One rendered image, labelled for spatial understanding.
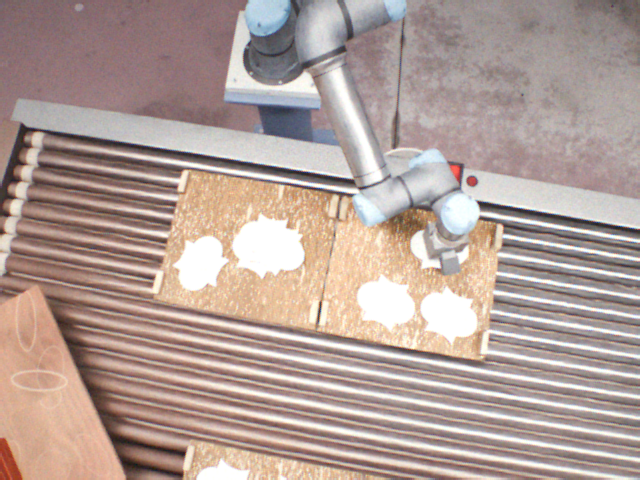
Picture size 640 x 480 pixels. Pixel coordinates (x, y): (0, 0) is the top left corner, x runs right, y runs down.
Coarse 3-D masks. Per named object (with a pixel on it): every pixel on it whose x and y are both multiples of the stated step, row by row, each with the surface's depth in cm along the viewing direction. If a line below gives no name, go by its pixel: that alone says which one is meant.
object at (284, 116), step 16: (224, 96) 183; (240, 96) 183; (256, 96) 183; (272, 96) 183; (288, 96) 183; (272, 112) 199; (288, 112) 199; (304, 112) 206; (256, 128) 274; (272, 128) 212; (288, 128) 210; (304, 128) 217; (336, 144) 271
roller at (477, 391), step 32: (64, 320) 164; (96, 320) 162; (128, 320) 163; (224, 352) 161; (256, 352) 160; (288, 352) 160; (416, 384) 157; (448, 384) 157; (480, 384) 157; (576, 416) 155; (608, 416) 154
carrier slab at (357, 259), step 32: (352, 224) 166; (384, 224) 166; (416, 224) 165; (480, 224) 165; (352, 256) 164; (384, 256) 163; (480, 256) 163; (352, 288) 162; (416, 288) 161; (448, 288) 161; (480, 288) 161; (352, 320) 160; (416, 320) 159; (480, 320) 159; (448, 352) 157
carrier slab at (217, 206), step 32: (192, 192) 169; (224, 192) 169; (256, 192) 169; (288, 192) 168; (320, 192) 168; (192, 224) 167; (224, 224) 167; (288, 224) 166; (320, 224) 166; (224, 256) 164; (320, 256) 164; (224, 288) 162; (256, 288) 162; (288, 288) 162; (320, 288) 162; (288, 320) 160
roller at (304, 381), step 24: (72, 336) 162; (96, 336) 162; (168, 360) 160; (192, 360) 159; (216, 360) 159; (288, 384) 158; (312, 384) 157; (336, 384) 157; (360, 384) 158; (408, 408) 157; (432, 408) 155; (456, 408) 155; (480, 408) 155; (504, 408) 156; (552, 432) 154; (576, 432) 153; (600, 432) 153; (624, 432) 153
